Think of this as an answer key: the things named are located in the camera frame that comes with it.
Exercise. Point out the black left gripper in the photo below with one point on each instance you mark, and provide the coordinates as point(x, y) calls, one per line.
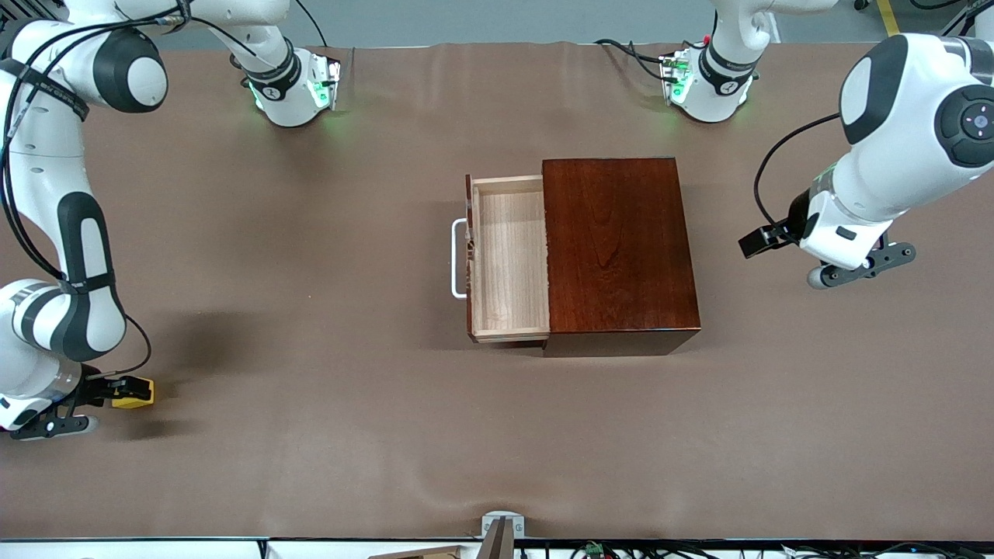
point(796, 218)

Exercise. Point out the dark brown wooden cabinet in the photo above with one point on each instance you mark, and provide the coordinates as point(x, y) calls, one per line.
point(621, 256)

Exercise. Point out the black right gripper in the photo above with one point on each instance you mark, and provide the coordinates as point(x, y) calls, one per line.
point(96, 387)

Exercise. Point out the silver metal bracket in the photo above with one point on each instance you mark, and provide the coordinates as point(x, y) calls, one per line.
point(503, 519)

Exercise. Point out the grey mounting post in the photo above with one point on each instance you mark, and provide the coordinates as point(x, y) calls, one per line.
point(497, 543)

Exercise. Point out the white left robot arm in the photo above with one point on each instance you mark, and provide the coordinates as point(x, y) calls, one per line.
point(893, 178)

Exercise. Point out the yellow block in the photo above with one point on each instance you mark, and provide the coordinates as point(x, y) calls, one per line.
point(136, 400)

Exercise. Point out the brown table mat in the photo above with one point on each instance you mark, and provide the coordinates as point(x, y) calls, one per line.
point(311, 466)

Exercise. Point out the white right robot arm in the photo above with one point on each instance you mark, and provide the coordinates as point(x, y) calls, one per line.
point(46, 194)

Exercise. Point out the aluminium frame profile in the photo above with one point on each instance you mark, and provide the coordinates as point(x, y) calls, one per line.
point(963, 17)

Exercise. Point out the light wooden board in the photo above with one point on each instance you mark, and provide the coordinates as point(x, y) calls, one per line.
point(423, 553)

